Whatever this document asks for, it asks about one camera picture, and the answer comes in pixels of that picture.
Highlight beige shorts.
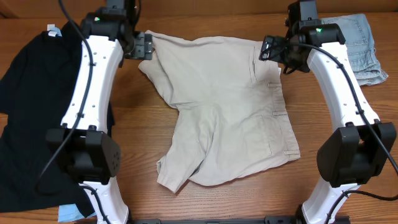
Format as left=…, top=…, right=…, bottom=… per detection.
left=139, top=33, right=300, bottom=192

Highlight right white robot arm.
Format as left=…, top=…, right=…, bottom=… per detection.
left=259, top=24, right=397, bottom=223

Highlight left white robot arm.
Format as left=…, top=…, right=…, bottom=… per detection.
left=46, top=1, right=152, bottom=223

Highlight folded light blue jeans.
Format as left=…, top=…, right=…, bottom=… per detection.
left=322, top=14, right=388, bottom=86

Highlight black t-shirt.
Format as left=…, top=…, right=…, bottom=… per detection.
left=0, top=21, right=115, bottom=218

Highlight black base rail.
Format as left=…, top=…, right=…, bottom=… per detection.
left=130, top=214, right=351, bottom=224

